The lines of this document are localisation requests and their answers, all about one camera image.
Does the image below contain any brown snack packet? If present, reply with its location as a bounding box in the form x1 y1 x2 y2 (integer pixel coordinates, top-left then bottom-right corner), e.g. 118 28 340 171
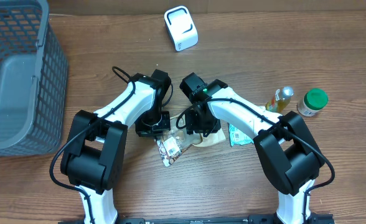
155 115 226 167

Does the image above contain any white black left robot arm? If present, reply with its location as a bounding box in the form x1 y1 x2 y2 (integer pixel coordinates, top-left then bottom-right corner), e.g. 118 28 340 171
55 70 173 223

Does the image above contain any green lid white jar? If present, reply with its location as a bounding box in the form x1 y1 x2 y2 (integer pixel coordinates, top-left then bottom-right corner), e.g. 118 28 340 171
297 88 329 116

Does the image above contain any teal tissue pack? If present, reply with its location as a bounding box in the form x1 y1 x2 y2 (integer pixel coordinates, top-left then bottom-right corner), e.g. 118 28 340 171
228 124 253 147

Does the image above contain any grey plastic mesh basket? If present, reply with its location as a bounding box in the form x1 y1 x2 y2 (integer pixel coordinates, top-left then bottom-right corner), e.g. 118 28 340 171
0 0 68 156

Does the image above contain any white barcode scanner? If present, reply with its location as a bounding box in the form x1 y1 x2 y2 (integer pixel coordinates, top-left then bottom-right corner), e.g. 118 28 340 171
164 6 199 52

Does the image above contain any clear yellow liquid bottle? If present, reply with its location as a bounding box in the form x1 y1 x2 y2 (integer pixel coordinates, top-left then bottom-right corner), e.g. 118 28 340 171
265 86 294 113

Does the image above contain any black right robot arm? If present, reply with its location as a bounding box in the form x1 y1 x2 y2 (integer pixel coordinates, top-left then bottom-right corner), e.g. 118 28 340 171
179 73 325 223

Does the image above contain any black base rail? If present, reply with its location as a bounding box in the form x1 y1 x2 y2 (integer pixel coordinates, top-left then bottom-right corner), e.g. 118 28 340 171
58 213 335 224

